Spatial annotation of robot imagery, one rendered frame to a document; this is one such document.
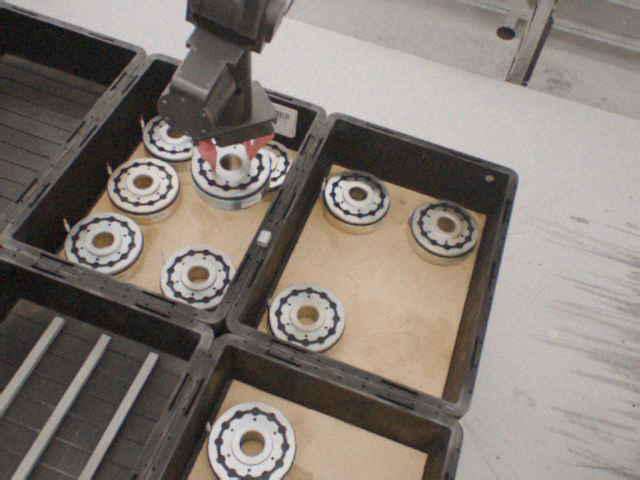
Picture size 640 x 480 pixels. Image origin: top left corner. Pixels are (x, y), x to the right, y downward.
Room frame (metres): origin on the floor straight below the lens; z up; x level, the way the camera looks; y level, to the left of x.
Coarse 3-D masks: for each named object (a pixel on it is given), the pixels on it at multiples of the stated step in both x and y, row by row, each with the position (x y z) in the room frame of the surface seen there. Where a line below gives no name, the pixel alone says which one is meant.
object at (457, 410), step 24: (336, 120) 0.67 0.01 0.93; (360, 120) 0.68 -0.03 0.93; (408, 144) 0.65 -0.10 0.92; (432, 144) 0.66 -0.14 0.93; (312, 168) 0.57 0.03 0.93; (480, 168) 0.63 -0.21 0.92; (504, 168) 0.64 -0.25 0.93; (288, 216) 0.48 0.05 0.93; (504, 216) 0.56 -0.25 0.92; (504, 240) 0.51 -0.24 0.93; (264, 264) 0.40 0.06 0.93; (240, 312) 0.33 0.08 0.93; (480, 312) 0.39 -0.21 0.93; (240, 336) 0.30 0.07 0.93; (264, 336) 0.30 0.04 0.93; (480, 336) 0.35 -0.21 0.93; (312, 360) 0.28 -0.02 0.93; (336, 360) 0.29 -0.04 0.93; (384, 384) 0.27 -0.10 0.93; (432, 408) 0.25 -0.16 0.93; (456, 408) 0.26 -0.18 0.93
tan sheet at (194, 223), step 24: (192, 192) 0.56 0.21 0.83; (192, 216) 0.52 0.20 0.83; (216, 216) 0.53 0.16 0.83; (240, 216) 0.54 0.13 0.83; (144, 240) 0.46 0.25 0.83; (168, 240) 0.47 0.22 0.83; (192, 240) 0.48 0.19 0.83; (216, 240) 0.48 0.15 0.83; (240, 240) 0.49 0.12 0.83; (144, 264) 0.42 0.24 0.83
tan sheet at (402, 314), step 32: (320, 192) 0.61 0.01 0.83; (320, 224) 0.55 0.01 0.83; (384, 224) 0.57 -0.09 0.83; (480, 224) 0.60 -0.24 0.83; (320, 256) 0.49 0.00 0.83; (352, 256) 0.50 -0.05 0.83; (384, 256) 0.51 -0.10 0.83; (416, 256) 0.52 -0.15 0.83; (352, 288) 0.45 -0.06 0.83; (384, 288) 0.46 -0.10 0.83; (416, 288) 0.47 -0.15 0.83; (448, 288) 0.48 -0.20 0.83; (352, 320) 0.40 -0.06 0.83; (384, 320) 0.40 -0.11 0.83; (416, 320) 0.41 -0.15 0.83; (448, 320) 0.42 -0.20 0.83; (352, 352) 0.35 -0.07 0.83; (384, 352) 0.36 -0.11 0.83; (416, 352) 0.37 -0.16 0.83; (448, 352) 0.37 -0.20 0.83; (416, 384) 0.32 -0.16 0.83
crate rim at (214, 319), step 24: (144, 72) 0.70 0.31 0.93; (120, 96) 0.64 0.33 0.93; (288, 96) 0.70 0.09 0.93; (96, 120) 0.58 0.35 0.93; (312, 144) 0.62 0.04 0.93; (48, 192) 0.45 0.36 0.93; (288, 192) 0.52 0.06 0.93; (24, 216) 0.40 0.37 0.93; (264, 216) 0.47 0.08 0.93; (0, 240) 0.36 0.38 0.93; (48, 264) 0.34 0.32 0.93; (72, 264) 0.35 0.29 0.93; (240, 264) 0.39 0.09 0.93; (120, 288) 0.33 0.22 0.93; (144, 288) 0.33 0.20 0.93; (240, 288) 0.36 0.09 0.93; (192, 312) 0.31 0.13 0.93; (216, 312) 0.32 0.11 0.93
